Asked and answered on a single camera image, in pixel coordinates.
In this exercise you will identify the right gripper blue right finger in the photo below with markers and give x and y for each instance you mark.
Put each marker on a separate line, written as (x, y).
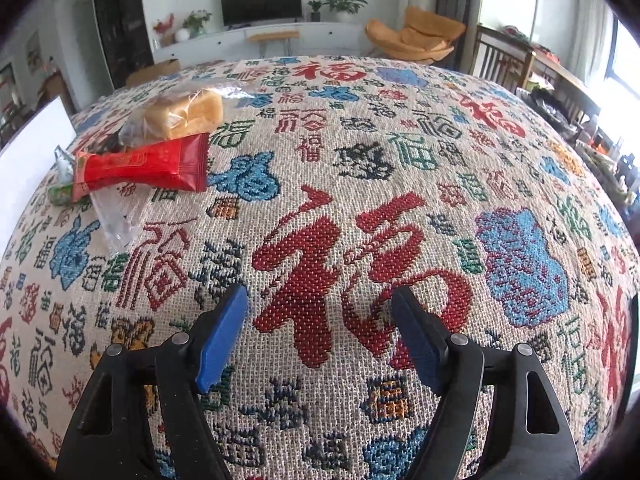
(528, 435)

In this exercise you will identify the wooden side table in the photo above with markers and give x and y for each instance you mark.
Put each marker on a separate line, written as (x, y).
(569, 90)

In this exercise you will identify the potted green plant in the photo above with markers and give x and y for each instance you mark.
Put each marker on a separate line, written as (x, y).
(345, 10)

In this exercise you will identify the black television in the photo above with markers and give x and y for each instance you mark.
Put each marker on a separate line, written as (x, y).
(240, 12)

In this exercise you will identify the woven patterned tablecloth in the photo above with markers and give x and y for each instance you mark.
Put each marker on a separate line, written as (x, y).
(331, 182)

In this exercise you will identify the red snack packet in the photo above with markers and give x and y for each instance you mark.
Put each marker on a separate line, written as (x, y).
(178, 165)

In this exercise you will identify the packaged bread loaf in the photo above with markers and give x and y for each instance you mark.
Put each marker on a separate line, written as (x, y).
(192, 107)

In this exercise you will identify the small wooden stool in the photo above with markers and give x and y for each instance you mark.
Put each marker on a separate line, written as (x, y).
(284, 38)

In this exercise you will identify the white tv cabinet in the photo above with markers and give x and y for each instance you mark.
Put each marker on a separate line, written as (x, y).
(315, 38)

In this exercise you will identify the orange lounge chair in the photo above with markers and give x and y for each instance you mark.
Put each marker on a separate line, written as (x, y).
(425, 38)

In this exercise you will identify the red flower arrangement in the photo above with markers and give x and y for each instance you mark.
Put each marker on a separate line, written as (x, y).
(163, 30)

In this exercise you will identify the white vase with plant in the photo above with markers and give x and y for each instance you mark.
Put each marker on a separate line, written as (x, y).
(193, 25)

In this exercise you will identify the dark wooden chair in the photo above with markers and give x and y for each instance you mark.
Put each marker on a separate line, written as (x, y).
(501, 58)

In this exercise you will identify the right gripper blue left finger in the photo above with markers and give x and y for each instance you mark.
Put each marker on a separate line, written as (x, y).
(109, 436)

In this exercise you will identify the clear plastic snack bag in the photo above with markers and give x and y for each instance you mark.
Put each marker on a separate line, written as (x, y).
(119, 209)

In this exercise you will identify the silver triangular snack packet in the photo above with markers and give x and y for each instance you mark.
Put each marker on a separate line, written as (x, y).
(65, 164)

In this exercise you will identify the small potted plant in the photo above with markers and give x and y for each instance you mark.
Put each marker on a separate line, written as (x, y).
(315, 10)

